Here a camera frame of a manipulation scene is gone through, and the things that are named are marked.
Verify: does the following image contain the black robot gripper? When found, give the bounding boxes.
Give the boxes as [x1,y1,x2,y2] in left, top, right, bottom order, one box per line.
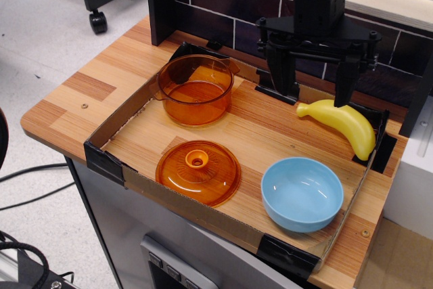
[256,0,381,107]

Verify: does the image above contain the light blue bowl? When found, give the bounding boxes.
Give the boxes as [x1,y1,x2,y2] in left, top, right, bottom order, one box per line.
[261,157,344,233]

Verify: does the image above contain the orange transparent pot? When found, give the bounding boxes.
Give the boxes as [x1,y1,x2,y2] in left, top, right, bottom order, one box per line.
[149,55,240,127]

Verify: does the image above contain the yellow plastic banana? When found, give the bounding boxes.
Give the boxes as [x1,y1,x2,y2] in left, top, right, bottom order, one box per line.
[296,99,376,161]

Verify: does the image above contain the black floor cable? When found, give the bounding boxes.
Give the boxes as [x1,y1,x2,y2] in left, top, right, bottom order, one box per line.
[0,162,76,211]

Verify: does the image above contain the orange transparent pot lid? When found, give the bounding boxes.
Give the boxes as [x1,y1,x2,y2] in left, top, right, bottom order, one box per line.
[156,140,242,207]

